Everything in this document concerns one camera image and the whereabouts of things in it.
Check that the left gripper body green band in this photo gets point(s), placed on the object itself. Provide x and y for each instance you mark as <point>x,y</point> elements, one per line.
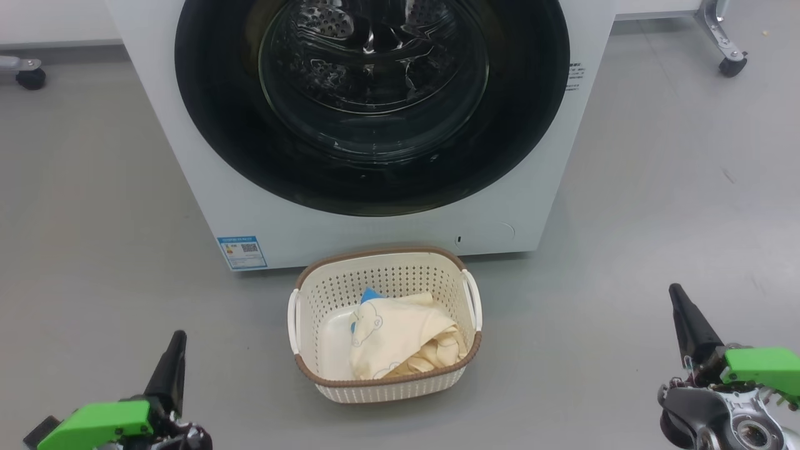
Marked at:
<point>94,425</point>

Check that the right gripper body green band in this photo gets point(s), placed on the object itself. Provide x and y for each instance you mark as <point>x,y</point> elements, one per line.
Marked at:
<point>759,365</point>

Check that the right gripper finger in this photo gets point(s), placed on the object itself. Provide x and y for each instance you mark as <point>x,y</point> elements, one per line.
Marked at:
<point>690,328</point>

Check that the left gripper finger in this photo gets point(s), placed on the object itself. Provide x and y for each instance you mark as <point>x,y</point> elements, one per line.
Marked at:
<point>170,375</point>

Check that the black round glass washer door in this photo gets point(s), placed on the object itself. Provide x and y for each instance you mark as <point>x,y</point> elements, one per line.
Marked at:
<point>219,125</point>

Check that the white front-load washing machine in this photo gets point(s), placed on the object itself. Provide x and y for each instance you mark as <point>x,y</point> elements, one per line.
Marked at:
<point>387,234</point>

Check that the blue energy label sticker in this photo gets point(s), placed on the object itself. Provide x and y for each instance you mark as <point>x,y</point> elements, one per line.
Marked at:
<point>242,252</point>

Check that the cream perforated laundry basket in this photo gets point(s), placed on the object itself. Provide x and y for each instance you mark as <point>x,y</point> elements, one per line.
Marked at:
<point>400,384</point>

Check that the metal partition leg with caster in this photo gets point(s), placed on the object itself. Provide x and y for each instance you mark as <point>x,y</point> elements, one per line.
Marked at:
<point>725,44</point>

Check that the black caster wheel left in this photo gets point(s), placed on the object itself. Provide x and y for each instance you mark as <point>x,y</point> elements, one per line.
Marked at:
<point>28,76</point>

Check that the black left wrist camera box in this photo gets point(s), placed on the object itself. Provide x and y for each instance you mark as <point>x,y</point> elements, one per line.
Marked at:
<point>40,432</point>

